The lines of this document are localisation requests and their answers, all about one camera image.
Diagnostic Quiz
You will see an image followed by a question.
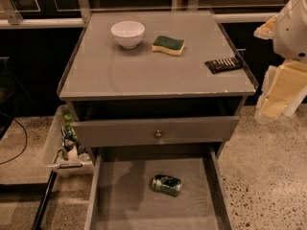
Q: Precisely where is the green yellow sponge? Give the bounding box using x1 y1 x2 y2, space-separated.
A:
152 35 185 57

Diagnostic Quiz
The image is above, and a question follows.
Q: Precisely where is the grey drawer cabinet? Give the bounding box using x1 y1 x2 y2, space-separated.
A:
58 11 257 153

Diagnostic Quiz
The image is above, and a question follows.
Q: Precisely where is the black cable on floor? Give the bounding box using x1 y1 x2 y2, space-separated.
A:
0 111 29 167

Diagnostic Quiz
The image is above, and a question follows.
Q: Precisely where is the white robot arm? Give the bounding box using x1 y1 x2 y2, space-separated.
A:
254 0 307 124

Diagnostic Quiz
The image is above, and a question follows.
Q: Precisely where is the brass drawer knob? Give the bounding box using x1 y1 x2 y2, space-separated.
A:
154 130 163 139

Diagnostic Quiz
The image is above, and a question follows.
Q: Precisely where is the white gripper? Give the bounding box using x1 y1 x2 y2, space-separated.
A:
253 13 307 125

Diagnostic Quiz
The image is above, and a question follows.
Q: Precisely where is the grey top drawer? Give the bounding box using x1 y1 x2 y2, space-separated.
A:
73 116 239 148

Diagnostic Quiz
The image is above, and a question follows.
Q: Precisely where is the grey open middle drawer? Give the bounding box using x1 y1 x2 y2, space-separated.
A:
84 144 235 230

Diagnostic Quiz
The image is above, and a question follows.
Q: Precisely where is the white horizontal rail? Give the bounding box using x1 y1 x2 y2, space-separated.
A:
0 12 275 30

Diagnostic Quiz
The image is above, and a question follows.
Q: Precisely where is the clear plastic storage bin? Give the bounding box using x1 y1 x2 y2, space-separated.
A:
42 105 94 177

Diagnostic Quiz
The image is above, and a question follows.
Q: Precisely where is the green soda can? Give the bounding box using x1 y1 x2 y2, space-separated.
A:
152 174 181 196

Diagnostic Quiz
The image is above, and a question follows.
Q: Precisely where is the green bag in bin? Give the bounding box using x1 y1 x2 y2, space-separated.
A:
62 113 78 142

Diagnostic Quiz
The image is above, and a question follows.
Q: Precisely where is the white ceramic bowl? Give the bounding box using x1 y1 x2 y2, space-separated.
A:
110 21 145 49

